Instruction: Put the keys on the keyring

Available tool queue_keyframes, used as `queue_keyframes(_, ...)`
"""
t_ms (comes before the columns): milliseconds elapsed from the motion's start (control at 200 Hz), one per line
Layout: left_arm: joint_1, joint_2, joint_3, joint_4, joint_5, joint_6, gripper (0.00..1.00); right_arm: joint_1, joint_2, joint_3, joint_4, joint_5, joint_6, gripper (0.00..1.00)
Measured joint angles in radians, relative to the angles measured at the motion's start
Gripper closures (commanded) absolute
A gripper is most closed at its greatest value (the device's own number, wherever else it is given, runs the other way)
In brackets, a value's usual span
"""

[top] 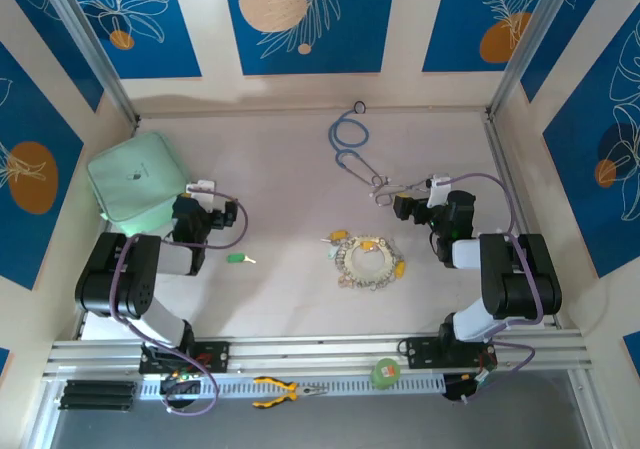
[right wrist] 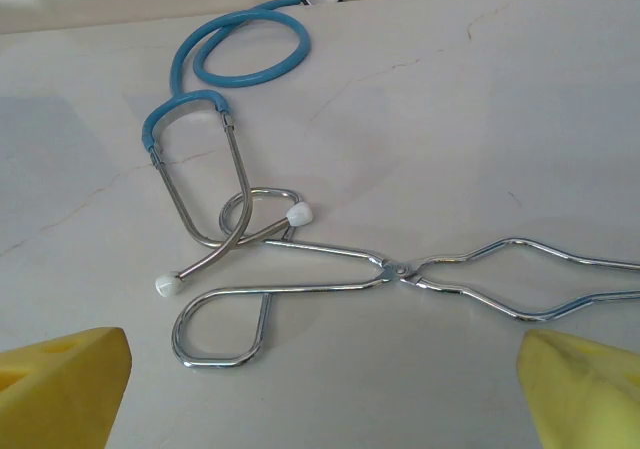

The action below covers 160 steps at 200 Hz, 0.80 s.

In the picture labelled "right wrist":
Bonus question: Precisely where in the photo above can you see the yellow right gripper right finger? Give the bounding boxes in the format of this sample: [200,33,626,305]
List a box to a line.
[516,329,640,449]

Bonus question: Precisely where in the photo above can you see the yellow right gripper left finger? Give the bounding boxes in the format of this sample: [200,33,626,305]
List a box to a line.
[0,326,134,449]

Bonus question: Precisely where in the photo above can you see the blue stethoscope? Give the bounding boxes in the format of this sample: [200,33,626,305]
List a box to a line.
[141,0,345,299]

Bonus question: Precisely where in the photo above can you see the metal wire tongs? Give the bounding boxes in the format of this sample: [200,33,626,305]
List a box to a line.
[171,186,640,369]

